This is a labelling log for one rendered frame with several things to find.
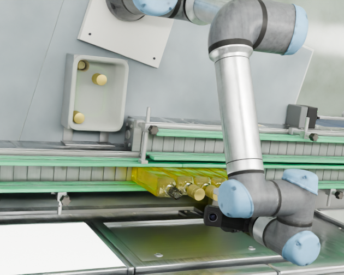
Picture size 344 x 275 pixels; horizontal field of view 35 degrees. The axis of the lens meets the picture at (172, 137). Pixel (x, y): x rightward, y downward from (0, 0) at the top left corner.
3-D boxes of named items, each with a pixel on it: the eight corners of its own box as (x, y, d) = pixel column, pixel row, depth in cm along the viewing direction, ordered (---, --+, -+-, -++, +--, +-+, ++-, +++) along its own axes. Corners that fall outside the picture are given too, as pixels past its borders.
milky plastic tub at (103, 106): (60, 125, 170) (67, 130, 162) (66, 52, 166) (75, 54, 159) (112, 127, 178) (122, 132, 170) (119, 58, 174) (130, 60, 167)
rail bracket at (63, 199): (45, 206, 160) (57, 221, 148) (47, 183, 159) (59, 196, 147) (58, 205, 162) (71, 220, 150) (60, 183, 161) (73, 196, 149)
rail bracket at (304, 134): (285, 133, 195) (310, 141, 183) (288, 113, 193) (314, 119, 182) (294, 134, 196) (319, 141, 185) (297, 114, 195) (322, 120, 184)
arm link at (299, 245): (326, 229, 114) (320, 268, 115) (292, 213, 123) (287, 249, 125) (296, 231, 110) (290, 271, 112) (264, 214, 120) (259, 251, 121)
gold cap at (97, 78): (92, 72, 169) (96, 73, 166) (102, 73, 171) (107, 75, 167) (90, 83, 170) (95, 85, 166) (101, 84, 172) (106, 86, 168)
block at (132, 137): (121, 147, 174) (129, 151, 168) (124, 117, 172) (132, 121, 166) (131, 147, 175) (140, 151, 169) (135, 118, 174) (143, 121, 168)
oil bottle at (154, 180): (130, 180, 170) (159, 199, 151) (132, 162, 169) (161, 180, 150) (146, 179, 173) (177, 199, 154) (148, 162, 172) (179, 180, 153)
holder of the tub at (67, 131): (59, 141, 171) (65, 146, 164) (66, 53, 167) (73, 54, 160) (110, 143, 179) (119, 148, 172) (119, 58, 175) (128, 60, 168)
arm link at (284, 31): (163, -26, 161) (268, 0, 115) (207, -18, 168) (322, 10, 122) (156, 15, 165) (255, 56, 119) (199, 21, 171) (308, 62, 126)
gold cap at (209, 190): (203, 196, 155) (211, 201, 151) (205, 184, 154) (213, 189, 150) (214, 196, 156) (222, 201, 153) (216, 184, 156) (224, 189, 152)
